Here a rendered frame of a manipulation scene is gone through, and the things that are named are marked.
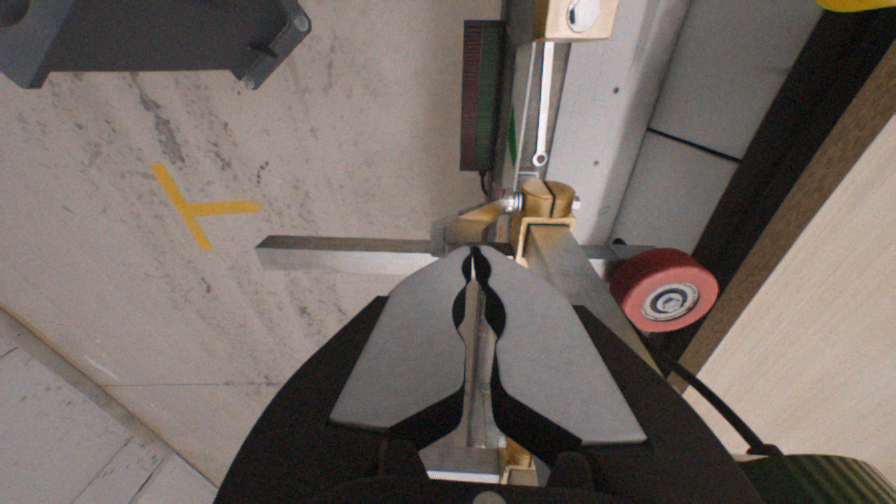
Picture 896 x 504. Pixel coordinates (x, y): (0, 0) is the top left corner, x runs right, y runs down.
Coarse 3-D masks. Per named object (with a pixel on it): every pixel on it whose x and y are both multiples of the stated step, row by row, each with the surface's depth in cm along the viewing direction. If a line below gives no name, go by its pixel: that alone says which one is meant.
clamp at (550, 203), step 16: (528, 192) 27; (544, 192) 27; (560, 192) 27; (528, 208) 28; (544, 208) 27; (560, 208) 27; (576, 208) 29; (512, 224) 32; (528, 224) 28; (544, 224) 28; (560, 224) 28; (512, 240) 32
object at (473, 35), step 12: (468, 36) 34; (480, 36) 34; (468, 48) 35; (480, 48) 35; (468, 60) 35; (468, 72) 36; (468, 84) 37; (468, 96) 37; (468, 108) 38; (468, 120) 39; (468, 132) 39; (468, 144) 40; (468, 156) 41
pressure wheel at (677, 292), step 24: (624, 264) 29; (648, 264) 27; (672, 264) 26; (696, 264) 26; (624, 288) 28; (648, 288) 26; (672, 288) 27; (696, 288) 26; (624, 312) 28; (648, 312) 28; (672, 312) 28; (696, 312) 28
